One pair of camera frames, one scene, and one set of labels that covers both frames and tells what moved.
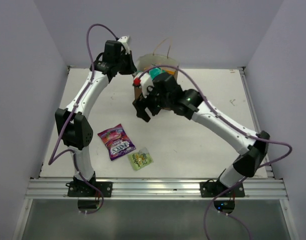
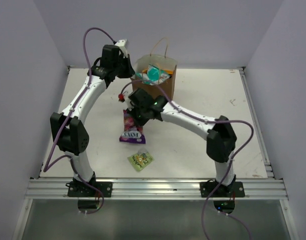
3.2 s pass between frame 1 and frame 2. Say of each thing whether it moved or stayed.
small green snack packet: stayed
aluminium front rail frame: stayed
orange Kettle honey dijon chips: stayed
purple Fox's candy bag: moved
